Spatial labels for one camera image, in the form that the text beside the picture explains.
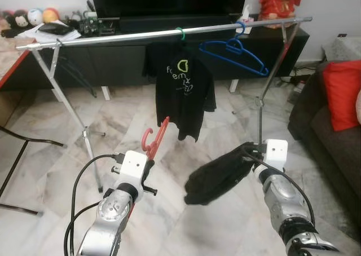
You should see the black television console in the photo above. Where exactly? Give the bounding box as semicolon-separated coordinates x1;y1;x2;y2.
0;16;310;91

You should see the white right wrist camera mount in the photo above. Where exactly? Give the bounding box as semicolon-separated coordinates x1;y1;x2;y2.
263;138;289;173

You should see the red square cushion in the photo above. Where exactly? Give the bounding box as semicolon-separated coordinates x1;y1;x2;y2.
322;59;361;133

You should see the green plastic hanger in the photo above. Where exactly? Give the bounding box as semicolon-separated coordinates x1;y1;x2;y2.
174;27;187;43

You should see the black metal tube frame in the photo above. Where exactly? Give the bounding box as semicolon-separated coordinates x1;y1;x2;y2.
0;125;68;217

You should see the lace covered side table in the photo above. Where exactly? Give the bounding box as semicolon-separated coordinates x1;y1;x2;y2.
321;36;361;64

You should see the orange pink plush toy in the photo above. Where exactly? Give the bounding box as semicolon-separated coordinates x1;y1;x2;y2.
42;7;60;24

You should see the dark brown fabric sofa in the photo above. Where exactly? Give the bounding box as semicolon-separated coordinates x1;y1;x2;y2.
287;61;361;237

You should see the white pink tissue box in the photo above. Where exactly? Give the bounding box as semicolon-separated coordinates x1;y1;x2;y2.
236;5;256;34

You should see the dark wire hanger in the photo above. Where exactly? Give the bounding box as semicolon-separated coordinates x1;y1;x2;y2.
55;39;98;99

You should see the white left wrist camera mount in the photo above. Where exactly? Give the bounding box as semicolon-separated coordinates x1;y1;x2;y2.
120;150;149;188

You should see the blue plastic hanger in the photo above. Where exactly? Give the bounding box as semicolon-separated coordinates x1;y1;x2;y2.
198;21;271;77

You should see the black red-bow plush toy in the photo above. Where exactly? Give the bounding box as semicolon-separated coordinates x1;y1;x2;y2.
0;10;16;30

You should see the white paper stack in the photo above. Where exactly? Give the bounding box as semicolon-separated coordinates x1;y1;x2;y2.
17;21;83;43

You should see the black wallet pouch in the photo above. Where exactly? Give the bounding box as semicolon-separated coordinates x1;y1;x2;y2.
37;21;69;35

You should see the green white small gadget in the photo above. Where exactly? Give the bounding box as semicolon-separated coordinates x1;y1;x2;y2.
85;11;98;27

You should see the red robed laughing figurine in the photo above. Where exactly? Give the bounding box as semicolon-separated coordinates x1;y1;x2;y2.
258;0;310;29

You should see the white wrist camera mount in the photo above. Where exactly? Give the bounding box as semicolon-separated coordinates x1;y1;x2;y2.
263;138;289;173
120;150;149;188

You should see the white blue plush toy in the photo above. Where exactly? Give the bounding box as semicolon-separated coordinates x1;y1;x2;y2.
27;8;44;27

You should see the red plastic hanger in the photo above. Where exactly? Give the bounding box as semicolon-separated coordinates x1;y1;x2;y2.
125;116;170;223

